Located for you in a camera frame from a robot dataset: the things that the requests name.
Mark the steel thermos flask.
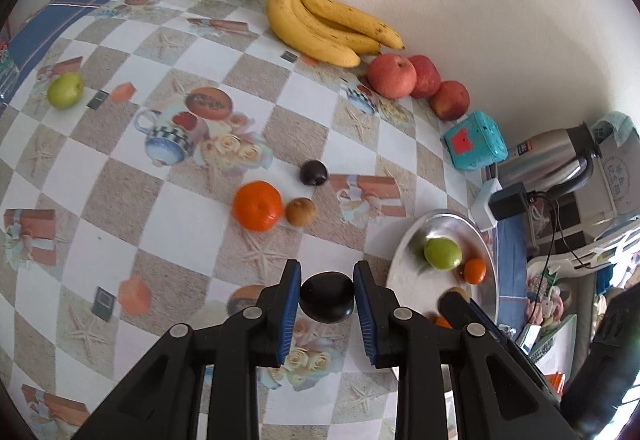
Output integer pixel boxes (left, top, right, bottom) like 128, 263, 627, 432
492, 121, 603, 203

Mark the red apple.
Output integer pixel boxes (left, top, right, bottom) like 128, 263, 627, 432
407, 55, 442, 98
367, 54, 417, 100
429, 80, 471, 121

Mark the dark purple plum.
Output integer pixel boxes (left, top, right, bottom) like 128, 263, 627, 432
300, 273, 355, 325
300, 159, 329, 186

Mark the white power adapter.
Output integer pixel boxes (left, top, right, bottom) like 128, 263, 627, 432
472, 177, 502, 228

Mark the black cable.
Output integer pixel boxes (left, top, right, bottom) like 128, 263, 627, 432
527, 190, 593, 271

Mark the round metal plate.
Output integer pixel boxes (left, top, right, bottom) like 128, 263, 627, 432
385, 209, 501, 383

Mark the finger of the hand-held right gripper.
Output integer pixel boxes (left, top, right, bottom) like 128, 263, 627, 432
439, 293, 562, 406

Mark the white plastic rack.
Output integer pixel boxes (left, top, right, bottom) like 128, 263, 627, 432
525, 225, 640, 278

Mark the yellow banana bunch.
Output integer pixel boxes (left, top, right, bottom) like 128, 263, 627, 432
265, 0, 405, 68

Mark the teal cloth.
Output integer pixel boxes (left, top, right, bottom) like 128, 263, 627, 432
587, 110, 633, 141

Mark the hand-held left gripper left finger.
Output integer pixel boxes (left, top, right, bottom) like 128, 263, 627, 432
72, 259, 303, 440

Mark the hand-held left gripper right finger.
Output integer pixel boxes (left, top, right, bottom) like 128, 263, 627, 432
352, 260, 581, 440

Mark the green jujube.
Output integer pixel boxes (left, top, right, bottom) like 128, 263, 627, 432
423, 237, 462, 271
47, 72, 85, 110

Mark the teal box with red patch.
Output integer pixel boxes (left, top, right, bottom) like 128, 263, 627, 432
441, 109, 508, 171

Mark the pink printed bag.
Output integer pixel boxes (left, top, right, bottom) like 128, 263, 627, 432
525, 265, 576, 336

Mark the black power adapter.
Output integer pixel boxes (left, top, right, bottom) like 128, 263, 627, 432
487, 183, 532, 221

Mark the white metal container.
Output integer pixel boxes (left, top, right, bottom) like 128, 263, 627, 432
565, 120, 640, 241

